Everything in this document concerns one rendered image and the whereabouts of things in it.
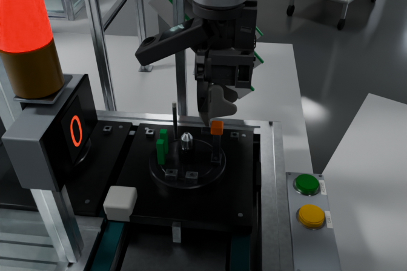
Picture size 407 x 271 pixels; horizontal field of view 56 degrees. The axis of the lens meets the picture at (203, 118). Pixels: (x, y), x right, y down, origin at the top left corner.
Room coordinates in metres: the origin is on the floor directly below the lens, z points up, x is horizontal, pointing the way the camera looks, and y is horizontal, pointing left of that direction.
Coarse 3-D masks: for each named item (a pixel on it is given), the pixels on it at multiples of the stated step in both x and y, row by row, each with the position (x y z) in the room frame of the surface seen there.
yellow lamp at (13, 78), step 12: (48, 48) 0.32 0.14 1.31; (12, 60) 0.31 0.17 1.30; (24, 60) 0.31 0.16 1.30; (36, 60) 0.31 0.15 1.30; (48, 60) 0.32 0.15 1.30; (12, 72) 0.31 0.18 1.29; (24, 72) 0.31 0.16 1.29; (36, 72) 0.31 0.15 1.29; (48, 72) 0.32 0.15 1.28; (60, 72) 0.33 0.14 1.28; (12, 84) 0.31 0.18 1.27; (24, 84) 0.31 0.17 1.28; (36, 84) 0.31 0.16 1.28; (48, 84) 0.31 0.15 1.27; (60, 84) 0.32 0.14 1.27; (24, 96) 0.31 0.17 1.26; (36, 96) 0.31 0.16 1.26
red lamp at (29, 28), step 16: (0, 0) 0.30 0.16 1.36; (16, 0) 0.31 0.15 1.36; (32, 0) 0.32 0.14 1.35; (0, 16) 0.30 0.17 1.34; (16, 16) 0.31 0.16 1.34; (32, 16) 0.31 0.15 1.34; (0, 32) 0.31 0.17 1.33; (16, 32) 0.31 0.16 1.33; (32, 32) 0.31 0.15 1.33; (48, 32) 0.33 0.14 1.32; (0, 48) 0.31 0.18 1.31; (16, 48) 0.30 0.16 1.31; (32, 48) 0.31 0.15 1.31
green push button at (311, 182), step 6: (306, 174) 0.48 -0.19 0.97; (300, 180) 0.47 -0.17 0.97; (306, 180) 0.47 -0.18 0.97; (312, 180) 0.47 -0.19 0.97; (300, 186) 0.46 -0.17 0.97; (306, 186) 0.46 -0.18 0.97; (312, 186) 0.46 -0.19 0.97; (318, 186) 0.46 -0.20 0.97; (306, 192) 0.45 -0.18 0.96; (312, 192) 0.45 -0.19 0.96
